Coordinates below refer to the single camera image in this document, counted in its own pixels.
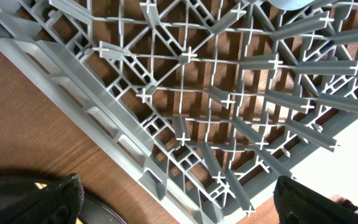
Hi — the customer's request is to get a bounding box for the grey dishwasher rack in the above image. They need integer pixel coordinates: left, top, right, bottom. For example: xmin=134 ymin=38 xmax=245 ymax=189
xmin=0 ymin=0 xmax=358 ymax=223

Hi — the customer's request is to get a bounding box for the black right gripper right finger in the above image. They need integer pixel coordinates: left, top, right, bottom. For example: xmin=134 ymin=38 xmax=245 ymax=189
xmin=273 ymin=175 xmax=358 ymax=224

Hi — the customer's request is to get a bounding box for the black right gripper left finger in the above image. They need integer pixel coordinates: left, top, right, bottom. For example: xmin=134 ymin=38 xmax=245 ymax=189
xmin=0 ymin=173 xmax=85 ymax=224

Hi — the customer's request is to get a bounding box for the round black tray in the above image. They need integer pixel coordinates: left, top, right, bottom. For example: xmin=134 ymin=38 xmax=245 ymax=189
xmin=0 ymin=174 xmax=129 ymax=224

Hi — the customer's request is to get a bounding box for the light blue cup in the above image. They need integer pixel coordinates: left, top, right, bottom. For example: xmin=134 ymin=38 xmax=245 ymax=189
xmin=267 ymin=0 xmax=314 ymax=11

